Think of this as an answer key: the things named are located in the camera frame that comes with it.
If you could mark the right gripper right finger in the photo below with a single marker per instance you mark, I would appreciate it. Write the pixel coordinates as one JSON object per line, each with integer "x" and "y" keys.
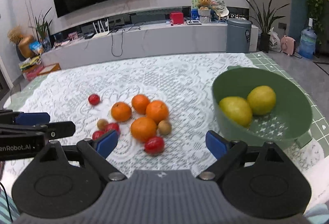
{"x": 228, "y": 155}

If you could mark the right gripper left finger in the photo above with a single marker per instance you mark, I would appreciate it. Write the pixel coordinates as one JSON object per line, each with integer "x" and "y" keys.
{"x": 95, "y": 152}

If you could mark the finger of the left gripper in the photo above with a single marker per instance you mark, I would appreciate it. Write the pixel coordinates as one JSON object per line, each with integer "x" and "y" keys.
{"x": 26, "y": 119}
{"x": 50, "y": 131}

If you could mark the yellow-green pear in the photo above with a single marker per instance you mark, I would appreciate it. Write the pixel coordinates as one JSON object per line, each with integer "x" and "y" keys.
{"x": 237, "y": 109}

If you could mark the brown longan left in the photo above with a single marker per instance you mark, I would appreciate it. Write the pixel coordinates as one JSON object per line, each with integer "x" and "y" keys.
{"x": 102, "y": 124}

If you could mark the brown longan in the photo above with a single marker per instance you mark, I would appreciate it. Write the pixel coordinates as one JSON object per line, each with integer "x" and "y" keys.
{"x": 102, "y": 124}
{"x": 164, "y": 128}

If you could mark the orange back left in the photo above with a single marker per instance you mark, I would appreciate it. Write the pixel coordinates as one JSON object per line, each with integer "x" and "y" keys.
{"x": 121, "y": 112}

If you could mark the orange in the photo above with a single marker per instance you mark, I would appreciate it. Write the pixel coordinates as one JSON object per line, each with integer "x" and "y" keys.
{"x": 140, "y": 103}
{"x": 121, "y": 112}
{"x": 144, "y": 128}
{"x": 157, "y": 111}

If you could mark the lone red cherry tomato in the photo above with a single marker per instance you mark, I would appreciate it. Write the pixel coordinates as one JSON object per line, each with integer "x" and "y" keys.
{"x": 94, "y": 99}

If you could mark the orange front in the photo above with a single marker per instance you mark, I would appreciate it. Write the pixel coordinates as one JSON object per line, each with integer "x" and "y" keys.
{"x": 144, "y": 128}

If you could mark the green colander bowl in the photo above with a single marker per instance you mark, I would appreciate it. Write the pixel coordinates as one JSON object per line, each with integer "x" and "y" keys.
{"x": 287, "y": 123}

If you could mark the orange back right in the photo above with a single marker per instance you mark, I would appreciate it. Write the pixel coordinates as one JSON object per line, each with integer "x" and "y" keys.
{"x": 140, "y": 103}

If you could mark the brown longan right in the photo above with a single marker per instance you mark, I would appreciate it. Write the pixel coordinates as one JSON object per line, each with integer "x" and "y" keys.
{"x": 164, "y": 128}

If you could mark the golden vase dried flowers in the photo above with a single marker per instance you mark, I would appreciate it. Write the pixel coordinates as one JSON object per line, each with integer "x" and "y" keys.
{"x": 22, "y": 41}

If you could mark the green checked table mat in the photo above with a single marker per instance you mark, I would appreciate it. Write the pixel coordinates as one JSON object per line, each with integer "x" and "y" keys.
{"x": 311, "y": 77}

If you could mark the green plant in vase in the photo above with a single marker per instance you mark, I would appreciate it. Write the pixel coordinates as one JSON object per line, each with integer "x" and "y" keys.
{"x": 42, "y": 27}

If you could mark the white wifi router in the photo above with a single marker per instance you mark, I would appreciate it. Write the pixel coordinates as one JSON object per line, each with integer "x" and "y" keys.
{"x": 101, "y": 28}

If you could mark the white tv cabinet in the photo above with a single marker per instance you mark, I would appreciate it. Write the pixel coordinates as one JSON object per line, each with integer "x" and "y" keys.
{"x": 144, "y": 41}

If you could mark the grey pedal trash bin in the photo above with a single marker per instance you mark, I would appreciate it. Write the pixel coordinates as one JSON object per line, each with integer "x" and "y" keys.
{"x": 238, "y": 35}

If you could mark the pink piggy heater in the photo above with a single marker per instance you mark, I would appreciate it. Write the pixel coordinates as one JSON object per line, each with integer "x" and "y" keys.
{"x": 288, "y": 45}

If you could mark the blue water jug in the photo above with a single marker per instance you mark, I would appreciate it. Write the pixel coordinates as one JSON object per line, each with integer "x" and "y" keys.
{"x": 308, "y": 39}

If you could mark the potted plant by bin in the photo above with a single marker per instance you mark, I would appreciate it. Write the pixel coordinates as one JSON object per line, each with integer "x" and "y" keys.
{"x": 265, "y": 17}

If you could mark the red box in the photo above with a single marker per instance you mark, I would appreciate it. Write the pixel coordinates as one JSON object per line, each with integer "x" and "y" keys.
{"x": 176, "y": 18}

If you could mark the teddy bear toy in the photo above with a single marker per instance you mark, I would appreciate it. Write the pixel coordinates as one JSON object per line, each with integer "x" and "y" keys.
{"x": 204, "y": 4}

